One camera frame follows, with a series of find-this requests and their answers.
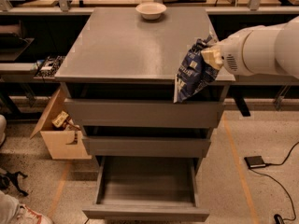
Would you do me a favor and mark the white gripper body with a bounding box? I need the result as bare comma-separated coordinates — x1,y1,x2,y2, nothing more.
218,29,253,76

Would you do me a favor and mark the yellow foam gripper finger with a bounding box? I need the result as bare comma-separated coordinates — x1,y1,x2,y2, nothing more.
201,45,223,70

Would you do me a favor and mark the blue chip bag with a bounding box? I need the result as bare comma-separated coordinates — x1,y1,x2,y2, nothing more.
174,35,220,103

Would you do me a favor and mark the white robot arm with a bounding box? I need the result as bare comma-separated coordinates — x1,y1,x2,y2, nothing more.
201,17,299,78

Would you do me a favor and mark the grey drawer cabinet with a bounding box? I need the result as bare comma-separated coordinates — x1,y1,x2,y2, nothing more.
54,6,236,161

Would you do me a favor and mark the grey top drawer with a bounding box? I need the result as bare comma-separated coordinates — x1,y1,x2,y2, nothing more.
64,99,223,128

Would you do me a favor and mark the grey middle drawer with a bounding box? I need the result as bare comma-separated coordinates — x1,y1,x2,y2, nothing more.
82,136,210,158

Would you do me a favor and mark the grey open bottom drawer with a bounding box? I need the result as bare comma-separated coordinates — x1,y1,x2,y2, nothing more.
82,157,209,222

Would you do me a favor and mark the white bowl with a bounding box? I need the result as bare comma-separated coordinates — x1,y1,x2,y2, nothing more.
135,2,166,21

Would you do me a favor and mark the black foot pedal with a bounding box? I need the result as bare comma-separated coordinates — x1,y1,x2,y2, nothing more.
244,156,266,169

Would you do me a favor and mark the black patterned notebook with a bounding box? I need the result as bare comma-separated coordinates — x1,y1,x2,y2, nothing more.
36,56,64,77

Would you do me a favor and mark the small box in carton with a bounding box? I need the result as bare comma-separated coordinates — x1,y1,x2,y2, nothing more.
51,111,69,128

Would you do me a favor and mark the cardboard box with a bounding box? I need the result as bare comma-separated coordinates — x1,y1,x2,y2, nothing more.
30,88,91,160

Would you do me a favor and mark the black tool on floor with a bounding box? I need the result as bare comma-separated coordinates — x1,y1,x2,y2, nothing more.
0,171,28,196

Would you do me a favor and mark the white red sneaker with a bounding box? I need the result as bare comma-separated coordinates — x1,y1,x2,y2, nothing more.
9,204,54,224

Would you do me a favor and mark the black pedal cable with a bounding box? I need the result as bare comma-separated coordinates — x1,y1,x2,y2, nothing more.
249,140,299,223

